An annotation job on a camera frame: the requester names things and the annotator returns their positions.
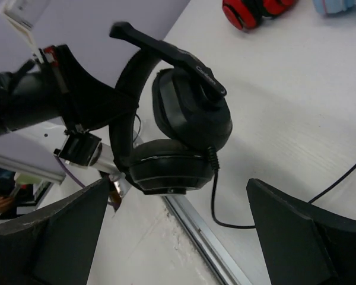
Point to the black headset with microphone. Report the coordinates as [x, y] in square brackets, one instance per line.
[189, 108]

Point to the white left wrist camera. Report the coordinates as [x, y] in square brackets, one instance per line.
[22, 16]

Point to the red black headphones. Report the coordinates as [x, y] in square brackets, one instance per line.
[248, 14]

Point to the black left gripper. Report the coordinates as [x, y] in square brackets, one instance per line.
[37, 92]

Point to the blue pink cat-ear headphones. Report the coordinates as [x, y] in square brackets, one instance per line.
[330, 8]

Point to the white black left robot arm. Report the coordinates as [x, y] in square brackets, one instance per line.
[79, 148]

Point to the person in background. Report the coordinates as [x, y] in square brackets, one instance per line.
[7, 184]

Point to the aluminium table edge rail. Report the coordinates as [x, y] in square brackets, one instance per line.
[216, 257]

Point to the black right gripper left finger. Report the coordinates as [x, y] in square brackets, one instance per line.
[55, 244]

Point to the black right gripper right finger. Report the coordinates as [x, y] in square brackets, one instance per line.
[302, 243]

